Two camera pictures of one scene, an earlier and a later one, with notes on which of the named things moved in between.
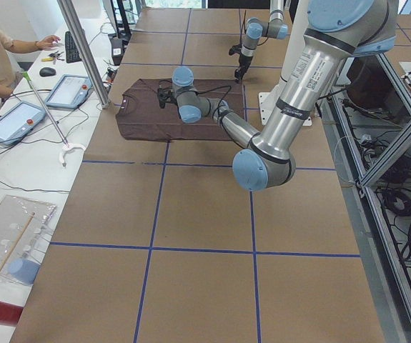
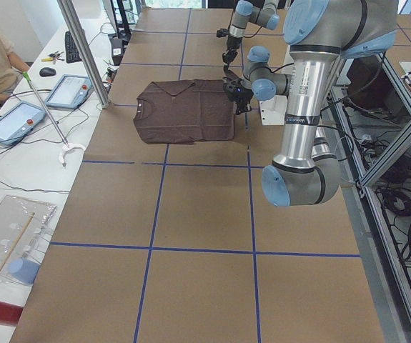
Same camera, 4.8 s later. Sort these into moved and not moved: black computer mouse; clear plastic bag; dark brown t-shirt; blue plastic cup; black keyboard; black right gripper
Moved: dark brown t-shirt; black right gripper
Not moved: clear plastic bag; black keyboard; black computer mouse; blue plastic cup
